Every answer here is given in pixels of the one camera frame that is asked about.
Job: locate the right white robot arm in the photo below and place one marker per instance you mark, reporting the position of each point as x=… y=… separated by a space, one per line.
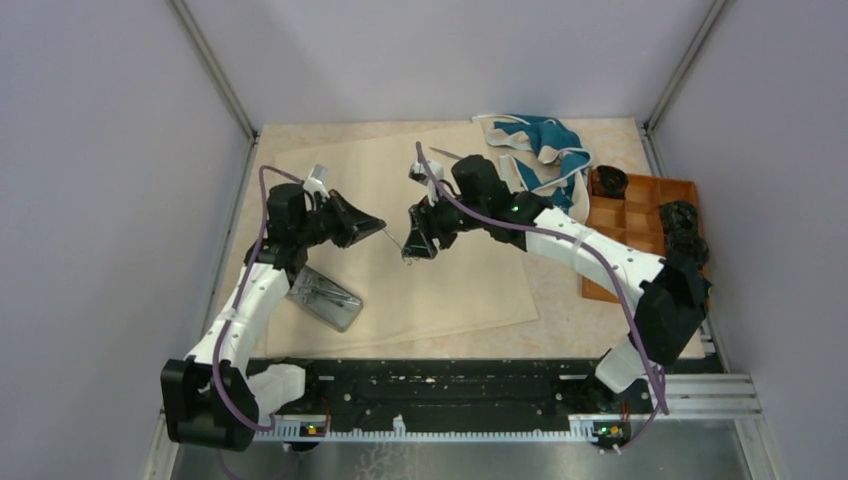
x=664 y=299

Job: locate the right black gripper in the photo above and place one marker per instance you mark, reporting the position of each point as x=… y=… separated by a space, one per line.
x=421 y=240

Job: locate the steel surgical forceps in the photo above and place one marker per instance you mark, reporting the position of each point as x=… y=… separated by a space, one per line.
x=407 y=260

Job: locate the blue and beige cloth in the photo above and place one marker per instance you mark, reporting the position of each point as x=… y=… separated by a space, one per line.
x=541 y=155

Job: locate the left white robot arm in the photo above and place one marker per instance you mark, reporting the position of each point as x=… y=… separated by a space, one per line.
x=209 y=398

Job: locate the aluminium frame rail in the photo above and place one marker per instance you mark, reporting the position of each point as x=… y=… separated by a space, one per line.
x=690 y=398

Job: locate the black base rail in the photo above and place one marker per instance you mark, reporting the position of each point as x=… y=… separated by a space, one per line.
x=457 y=396

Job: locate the black rolled item top-left compartment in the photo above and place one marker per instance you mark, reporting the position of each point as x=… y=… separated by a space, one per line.
x=608 y=182

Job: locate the orange compartment tray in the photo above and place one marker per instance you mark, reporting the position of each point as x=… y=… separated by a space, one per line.
x=635 y=221

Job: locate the black rolled item middle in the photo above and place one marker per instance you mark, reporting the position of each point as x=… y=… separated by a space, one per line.
x=688 y=244

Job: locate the beige cloth drape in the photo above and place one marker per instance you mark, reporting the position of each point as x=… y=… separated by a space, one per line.
x=435 y=272

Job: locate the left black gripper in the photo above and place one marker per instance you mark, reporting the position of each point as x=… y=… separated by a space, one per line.
x=353 y=223

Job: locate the steel scissors in tray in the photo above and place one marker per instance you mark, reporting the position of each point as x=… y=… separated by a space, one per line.
x=322 y=294

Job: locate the black green rolled item upper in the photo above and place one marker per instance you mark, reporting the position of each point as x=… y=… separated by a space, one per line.
x=678 y=216

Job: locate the metal instrument tray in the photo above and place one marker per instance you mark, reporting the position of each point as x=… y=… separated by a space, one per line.
x=338 y=320

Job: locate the steel probe on drape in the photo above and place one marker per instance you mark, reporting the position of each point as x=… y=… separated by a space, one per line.
x=446 y=153

